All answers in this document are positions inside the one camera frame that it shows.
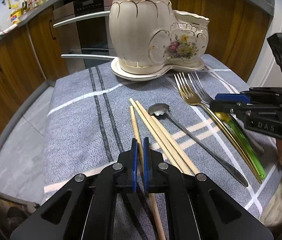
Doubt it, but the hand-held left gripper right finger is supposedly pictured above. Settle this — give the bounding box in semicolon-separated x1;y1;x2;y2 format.
143;137;275;240

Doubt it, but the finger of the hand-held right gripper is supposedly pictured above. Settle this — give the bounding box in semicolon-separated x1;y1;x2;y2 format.
215;87;282;103
210;99;282;119

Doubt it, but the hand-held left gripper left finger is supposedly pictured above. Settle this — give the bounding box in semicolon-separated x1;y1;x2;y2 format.
9;138;138;240

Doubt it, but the green handled spoon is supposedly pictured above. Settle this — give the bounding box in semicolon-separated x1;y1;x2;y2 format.
215;112;267;179

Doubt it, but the silver fork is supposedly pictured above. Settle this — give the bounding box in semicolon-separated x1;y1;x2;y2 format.
187;71;265;155

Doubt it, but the wooden chopstick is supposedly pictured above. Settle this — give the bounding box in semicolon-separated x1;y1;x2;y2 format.
135;100;195;176
151;116;201;175
129;105;167;240
129;98;189;177

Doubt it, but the silver scalloped spoon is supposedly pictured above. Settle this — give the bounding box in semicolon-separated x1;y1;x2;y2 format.
148;103;249;187

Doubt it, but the floral ceramic utensil holder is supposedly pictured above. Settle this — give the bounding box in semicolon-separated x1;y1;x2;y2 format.
109;0;210;75

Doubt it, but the gold fork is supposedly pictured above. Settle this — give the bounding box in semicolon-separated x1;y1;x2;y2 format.
174;72;263;185

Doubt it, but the grey striped tablecloth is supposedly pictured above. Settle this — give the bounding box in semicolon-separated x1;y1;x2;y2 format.
41;54;282;240

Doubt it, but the wooden base cabinet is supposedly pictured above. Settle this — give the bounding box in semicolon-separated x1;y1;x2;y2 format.
153;0;274;83
0;6;69;170

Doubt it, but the beige fleece clothing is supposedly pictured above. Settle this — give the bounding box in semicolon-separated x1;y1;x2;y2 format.
260;179;282;228

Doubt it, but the cream ceramic saucer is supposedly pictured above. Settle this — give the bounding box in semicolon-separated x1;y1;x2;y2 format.
110;59;205;82

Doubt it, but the grey stone countertop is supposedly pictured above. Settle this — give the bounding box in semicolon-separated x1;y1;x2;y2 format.
0;0;275;58

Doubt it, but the built-in oven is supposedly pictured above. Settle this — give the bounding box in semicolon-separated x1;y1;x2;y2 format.
53;0;116;77

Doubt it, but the dish towel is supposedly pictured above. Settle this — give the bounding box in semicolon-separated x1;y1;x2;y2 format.
0;25;19;37

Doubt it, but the yellow oil bottle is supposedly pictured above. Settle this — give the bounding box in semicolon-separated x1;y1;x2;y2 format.
10;8;25;25

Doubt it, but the row of condiment bottles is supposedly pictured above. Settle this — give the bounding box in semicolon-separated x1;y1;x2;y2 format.
22;0;47;12

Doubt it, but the steel oven handle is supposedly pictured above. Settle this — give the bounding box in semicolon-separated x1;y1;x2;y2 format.
53;11;111;28
61;54;115;61

